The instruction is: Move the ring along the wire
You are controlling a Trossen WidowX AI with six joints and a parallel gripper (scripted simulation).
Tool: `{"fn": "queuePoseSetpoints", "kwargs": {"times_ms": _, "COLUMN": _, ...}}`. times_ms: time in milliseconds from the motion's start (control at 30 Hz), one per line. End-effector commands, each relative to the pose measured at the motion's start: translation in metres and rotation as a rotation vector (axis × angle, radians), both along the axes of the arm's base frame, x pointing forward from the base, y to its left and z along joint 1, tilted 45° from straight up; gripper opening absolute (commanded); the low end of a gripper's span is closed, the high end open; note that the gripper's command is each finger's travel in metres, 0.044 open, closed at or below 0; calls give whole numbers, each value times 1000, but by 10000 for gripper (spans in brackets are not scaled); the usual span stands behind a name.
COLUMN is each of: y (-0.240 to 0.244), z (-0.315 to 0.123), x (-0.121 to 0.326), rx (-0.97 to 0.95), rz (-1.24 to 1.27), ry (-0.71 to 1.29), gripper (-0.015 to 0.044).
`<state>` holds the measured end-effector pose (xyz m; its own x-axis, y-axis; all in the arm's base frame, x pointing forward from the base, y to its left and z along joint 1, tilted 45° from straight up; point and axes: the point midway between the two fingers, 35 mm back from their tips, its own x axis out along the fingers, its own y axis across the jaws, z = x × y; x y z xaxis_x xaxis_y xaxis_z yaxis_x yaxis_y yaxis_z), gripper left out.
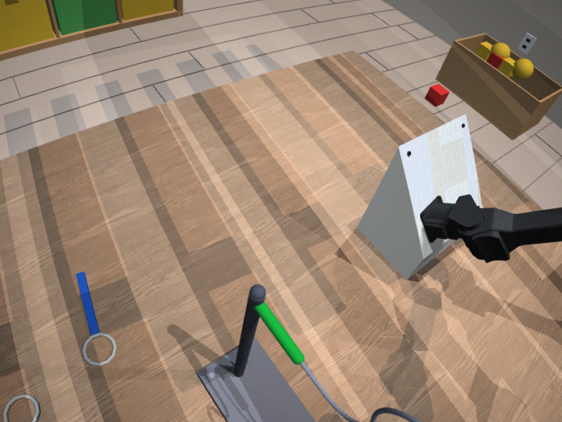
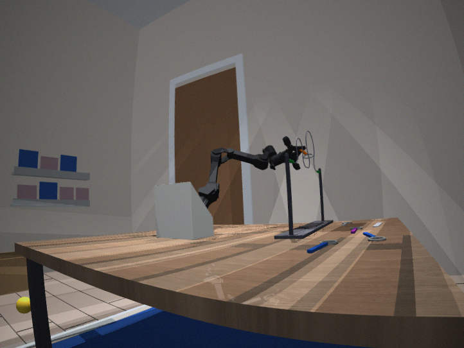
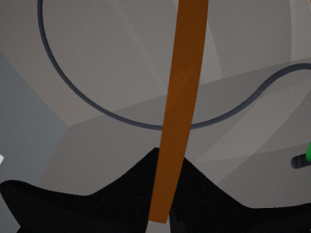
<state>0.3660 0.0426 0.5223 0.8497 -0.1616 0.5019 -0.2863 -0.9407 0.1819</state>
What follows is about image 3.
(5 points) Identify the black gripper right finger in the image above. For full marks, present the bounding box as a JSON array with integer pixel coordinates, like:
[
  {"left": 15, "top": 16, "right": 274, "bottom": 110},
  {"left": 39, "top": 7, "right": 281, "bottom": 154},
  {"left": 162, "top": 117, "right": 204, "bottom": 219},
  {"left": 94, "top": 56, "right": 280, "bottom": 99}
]
[{"left": 169, "top": 157, "right": 311, "bottom": 233}]

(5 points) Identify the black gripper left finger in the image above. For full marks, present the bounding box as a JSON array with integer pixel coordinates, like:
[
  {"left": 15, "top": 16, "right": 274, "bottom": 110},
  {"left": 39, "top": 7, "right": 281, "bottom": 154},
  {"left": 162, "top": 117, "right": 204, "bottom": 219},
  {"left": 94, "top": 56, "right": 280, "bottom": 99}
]
[{"left": 0, "top": 148, "right": 159, "bottom": 233}]

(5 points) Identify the orange handle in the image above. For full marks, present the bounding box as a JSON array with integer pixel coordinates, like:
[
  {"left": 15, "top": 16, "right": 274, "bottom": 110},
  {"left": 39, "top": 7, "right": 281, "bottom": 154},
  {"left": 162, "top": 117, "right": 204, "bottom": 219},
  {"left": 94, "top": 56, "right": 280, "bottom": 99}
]
[{"left": 149, "top": 0, "right": 208, "bottom": 224}]

